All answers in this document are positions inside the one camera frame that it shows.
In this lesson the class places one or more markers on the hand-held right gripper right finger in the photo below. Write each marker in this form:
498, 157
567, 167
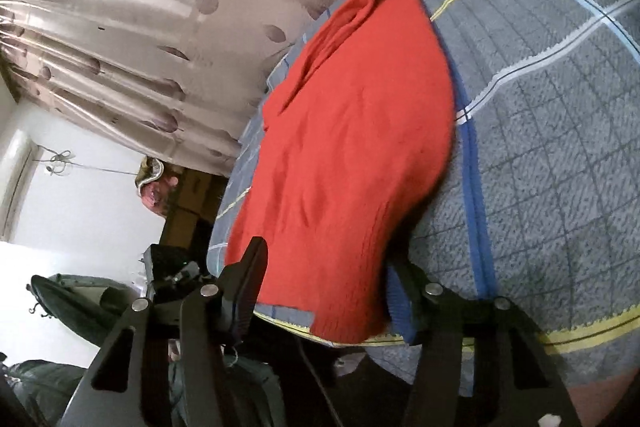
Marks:
402, 313

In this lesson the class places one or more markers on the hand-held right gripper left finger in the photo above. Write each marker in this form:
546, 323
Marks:
248, 292

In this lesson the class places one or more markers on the red towel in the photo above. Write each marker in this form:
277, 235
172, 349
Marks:
350, 132

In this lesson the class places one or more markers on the wooden cabinet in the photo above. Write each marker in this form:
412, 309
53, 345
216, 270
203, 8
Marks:
192, 207

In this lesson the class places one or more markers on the grey plaid bed sheet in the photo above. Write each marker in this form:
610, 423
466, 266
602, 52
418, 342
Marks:
550, 157

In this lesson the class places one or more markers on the leaf print curtain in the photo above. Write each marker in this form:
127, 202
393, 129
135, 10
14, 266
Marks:
150, 7

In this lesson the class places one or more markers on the white window frame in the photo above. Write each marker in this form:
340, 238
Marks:
17, 187

